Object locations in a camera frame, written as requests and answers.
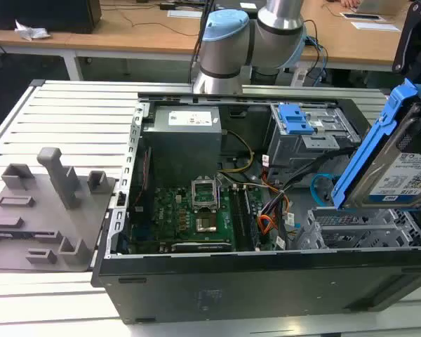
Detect hard disk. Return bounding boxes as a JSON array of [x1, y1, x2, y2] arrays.
[[330, 79, 421, 212]]

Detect red orange yellow power wire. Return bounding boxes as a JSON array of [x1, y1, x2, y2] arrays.
[[258, 191, 292, 236]]

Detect metal disk bay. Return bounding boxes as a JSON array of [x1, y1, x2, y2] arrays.
[[294, 206, 421, 251]]

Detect black RAM slot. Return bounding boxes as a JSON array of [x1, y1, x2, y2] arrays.
[[234, 187, 248, 251], [239, 187, 254, 251], [230, 187, 242, 251], [243, 187, 260, 251]]

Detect white paper sheet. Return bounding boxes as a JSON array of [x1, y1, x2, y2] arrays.
[[350, 21, 401, 32]]

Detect blue plastic cage latch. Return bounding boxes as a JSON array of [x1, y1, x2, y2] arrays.
[[276, 104, 316, 135]]

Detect grey metal drive cage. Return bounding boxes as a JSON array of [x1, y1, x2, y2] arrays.
[[268, 101, 362, 180]]

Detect grey power supply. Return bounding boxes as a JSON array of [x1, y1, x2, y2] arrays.
[[142, 105, 222, 176]]

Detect metal socket cover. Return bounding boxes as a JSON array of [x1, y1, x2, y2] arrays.
[[191, 175, 219, 211]]

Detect CPU socket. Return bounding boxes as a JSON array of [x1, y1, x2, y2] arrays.
[[195, 214, 218, 234]]

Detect black graphics card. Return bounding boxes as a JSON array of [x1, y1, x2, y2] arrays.
[[170, 240, 232, 253]]

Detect green motherboard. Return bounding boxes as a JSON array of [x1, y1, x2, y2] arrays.
[[129, 185, 264, 253]]

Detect black PC case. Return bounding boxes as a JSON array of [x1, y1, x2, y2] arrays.
[[91, 91, 421, 324]]

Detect black box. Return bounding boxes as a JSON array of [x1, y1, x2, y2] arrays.
[[0, 0, 102, 34]]

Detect crumpled white paper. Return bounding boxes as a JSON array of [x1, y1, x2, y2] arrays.
[[14, 20, 52, 41]]

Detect grey parts rack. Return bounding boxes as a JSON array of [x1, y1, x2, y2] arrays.
[[0, 147, 117, 271]]

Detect blue cable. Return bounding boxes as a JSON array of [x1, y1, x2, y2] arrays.
[[304, 34, 329, 87]]

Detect black wire bundle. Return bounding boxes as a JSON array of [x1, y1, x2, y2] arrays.
[[266, 150, 355, 197]]

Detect blue data wire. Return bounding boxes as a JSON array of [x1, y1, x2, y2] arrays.
[[310, 173, 338, 208]]

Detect yellow black supply wires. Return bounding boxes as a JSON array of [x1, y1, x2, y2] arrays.
[[219, 129, 255, 175]]

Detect wooden desk white frame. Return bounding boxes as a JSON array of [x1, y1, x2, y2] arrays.
[[0, 0, 418, 84]]

